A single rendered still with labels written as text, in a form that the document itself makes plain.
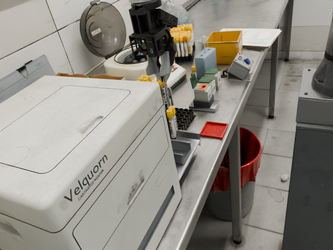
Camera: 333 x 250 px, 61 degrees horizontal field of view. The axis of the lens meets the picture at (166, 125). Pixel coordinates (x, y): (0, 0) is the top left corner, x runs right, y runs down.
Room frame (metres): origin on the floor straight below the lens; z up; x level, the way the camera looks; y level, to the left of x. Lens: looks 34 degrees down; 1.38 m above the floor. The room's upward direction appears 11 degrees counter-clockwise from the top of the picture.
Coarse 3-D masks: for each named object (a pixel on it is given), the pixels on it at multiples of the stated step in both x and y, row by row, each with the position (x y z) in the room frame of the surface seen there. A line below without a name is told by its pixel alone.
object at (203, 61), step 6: (210, 48) 1.06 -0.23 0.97; (198, 54) 1.02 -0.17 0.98; (204, 54) 1.01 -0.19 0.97; (210, 54) 1.02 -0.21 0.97; (198, 60) 0.99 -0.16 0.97; (204, 60) 0.98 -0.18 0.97; (210, 60) 1.01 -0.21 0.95; (216, 60) 1.05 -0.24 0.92; (198, 66) 0.99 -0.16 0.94; (204, 66) 0.98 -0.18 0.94; (210, 66) 1.01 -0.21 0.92; (216, 66) 1.05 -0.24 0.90; (198, 72) 1.00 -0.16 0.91; (204, 72) 0.98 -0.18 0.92; (198, 78) 1.00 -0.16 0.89
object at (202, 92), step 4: (200, 84) 0.82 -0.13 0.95; (204, 84) 0.82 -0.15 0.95; (208, 84) 0.81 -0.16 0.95; (196, 88) 0.80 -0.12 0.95; (200, 88) 0.80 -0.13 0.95; (204, 88) 0.79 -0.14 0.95; (208, 88) 0.80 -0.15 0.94; (196, 92) 0.80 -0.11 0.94; (200, 92) 0.79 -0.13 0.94; (204, 92) 0.79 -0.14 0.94; (208, 92) 0.78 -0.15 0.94; (196, 96) 0.80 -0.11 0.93; (200, 96) 0.79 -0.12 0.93; (204, 96) 0.79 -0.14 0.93; (208, 96) 0.78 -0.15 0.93; (200, 100) 0.79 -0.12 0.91; (204, 100) 0.79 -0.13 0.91; (208, 100) 0.78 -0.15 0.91
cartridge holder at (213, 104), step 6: (192, 102) 0.83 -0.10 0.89; (198, 102) 0.79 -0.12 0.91; (204, 102) 0.78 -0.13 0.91; (210, 102) 0.78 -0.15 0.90; (216, 102) 0.80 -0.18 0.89; (192, 108) 0.80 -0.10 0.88; (198, 108) 0.79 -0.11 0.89; (204, 108) 0.78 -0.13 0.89; (210, 108) 0.77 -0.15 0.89; (216, 108) 0.77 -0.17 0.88
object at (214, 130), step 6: (204, 126) 0.69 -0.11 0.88; (210, 126) 0.69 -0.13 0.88; (216, 126) 0.68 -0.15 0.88; (222, 126) 0.68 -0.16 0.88; (204, 132) 0.67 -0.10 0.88; (210, 132) 0.66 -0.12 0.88; (216, 132) 0.66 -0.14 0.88; (222, 132) 0.65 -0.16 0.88; (216, 138) 0.63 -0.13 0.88; (222, 138) 0.62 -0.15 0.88
